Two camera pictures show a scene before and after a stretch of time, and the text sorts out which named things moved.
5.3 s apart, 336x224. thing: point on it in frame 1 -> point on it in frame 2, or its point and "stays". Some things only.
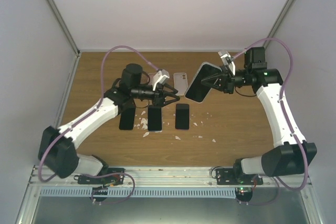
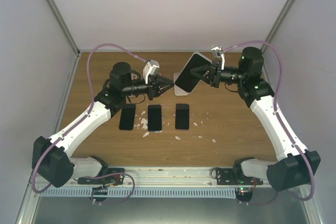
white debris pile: (144, 124) stays
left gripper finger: (169, 89) -> (165, 80)
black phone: (127, 120) stays
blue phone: (154, 118) stays
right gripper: (227, 82) -> (214, 79)
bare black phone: (196, 91) -> (187, 81)
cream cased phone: (180, 83) stays
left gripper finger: (167, 102) -> (162, 89)
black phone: (182, 116) stays
